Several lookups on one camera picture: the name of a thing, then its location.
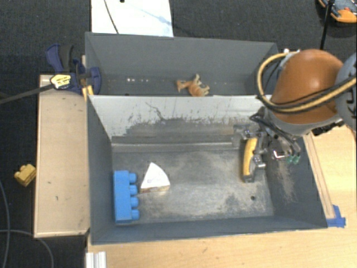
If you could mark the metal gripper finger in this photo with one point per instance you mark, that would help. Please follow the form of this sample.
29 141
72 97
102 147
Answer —
242 131
258 161

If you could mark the yellow toy banana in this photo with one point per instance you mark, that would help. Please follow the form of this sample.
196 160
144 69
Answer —
248 156

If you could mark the brown toy horse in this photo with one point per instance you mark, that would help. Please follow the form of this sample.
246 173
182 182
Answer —
196 88

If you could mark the grey metal bin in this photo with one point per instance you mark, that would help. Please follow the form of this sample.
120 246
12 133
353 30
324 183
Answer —
200 188

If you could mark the white cheese wedge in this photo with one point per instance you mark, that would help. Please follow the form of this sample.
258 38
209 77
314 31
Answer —
154 177

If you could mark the blue toy brick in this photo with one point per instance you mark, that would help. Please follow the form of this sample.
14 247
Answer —
122 197

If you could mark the pale wood board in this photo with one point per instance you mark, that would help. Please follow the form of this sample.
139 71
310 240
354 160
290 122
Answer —
61 155

